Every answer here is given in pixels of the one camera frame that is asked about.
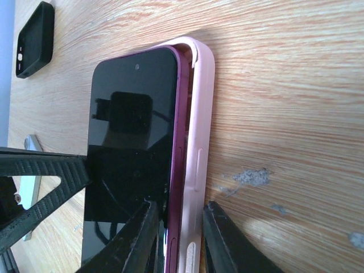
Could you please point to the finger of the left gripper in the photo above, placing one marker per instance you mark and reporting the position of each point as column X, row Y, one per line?
column 17, row 221

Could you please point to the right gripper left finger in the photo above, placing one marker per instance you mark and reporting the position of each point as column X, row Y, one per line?
column 135, row 248

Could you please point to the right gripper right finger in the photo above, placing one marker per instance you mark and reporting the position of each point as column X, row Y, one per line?
column 227, row 249

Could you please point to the magenta smartphone black screen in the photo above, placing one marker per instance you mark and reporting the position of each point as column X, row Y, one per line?
column 136, row 147

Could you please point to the pink phone case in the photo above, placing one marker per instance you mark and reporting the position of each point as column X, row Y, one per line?
column 203, row 65

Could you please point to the black phone case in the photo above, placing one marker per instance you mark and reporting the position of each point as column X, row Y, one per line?
column 35, row 41

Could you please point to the light blue smartphone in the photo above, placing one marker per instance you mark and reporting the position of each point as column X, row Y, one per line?
column 29, row 185

